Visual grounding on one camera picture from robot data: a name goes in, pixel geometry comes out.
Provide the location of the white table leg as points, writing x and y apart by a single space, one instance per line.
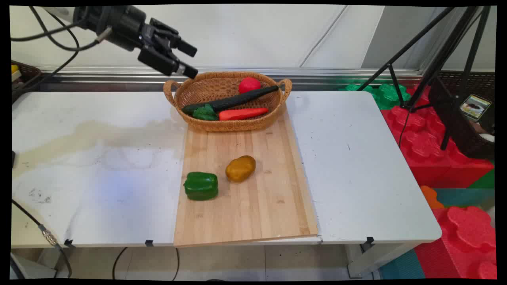
368 261

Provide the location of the black tripod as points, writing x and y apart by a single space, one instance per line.
441 59

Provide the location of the wooden cutting board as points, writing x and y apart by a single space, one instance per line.
253 213

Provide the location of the orange toy carrot, green leaves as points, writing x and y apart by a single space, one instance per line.
241 114

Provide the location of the green foam block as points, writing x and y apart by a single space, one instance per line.
390 95

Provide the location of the yellow item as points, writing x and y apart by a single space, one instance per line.
14 69

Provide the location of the red toy tomato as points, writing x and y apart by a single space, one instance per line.
249 85

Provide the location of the small dark wicker basket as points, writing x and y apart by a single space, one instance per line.
27 75

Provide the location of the green toy bell pepper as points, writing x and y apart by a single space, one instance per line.
201 186

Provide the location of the white round object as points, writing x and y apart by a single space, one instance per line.
487 138

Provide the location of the brown toy potato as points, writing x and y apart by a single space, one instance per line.
240 169

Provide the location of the orange foam piece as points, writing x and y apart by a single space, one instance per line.
431 197

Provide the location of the aluminium wall rail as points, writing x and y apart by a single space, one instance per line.
99 77

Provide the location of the dark green toy cucumber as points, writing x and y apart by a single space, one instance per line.
229 102

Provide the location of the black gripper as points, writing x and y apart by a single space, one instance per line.
115 23

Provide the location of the phone with colourful screen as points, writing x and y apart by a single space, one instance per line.
475 107

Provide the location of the large dark wicker basket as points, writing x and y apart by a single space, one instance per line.
455 126

